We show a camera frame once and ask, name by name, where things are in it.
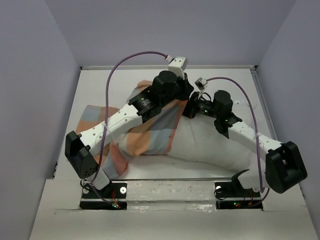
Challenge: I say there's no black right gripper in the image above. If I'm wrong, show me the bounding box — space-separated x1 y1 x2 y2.
172 91 220 119

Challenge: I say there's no white pillow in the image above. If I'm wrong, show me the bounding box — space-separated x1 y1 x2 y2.
117 97 261 173

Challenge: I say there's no colourful checked pillowcase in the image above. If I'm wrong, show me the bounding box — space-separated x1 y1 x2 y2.
75 80 187 180

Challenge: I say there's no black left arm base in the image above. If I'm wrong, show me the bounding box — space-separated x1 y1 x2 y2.
79 179 128 211

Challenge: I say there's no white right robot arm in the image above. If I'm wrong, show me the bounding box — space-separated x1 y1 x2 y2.
183 90 308 194

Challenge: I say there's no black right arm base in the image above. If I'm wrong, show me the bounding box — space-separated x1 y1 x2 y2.
213 170 263 210

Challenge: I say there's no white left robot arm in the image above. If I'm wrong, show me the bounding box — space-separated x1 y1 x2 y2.
64 70 194 198

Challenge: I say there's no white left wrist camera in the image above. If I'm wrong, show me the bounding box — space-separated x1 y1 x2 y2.
165 55 188 79

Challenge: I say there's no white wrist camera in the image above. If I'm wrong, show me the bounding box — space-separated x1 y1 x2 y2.
194 77 208 91
165 55 188 79

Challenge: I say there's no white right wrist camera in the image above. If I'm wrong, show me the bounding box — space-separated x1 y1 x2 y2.
194 77 208 91

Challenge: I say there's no aluminium table edge rail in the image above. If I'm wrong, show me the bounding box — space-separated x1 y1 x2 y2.
80 65 258 71

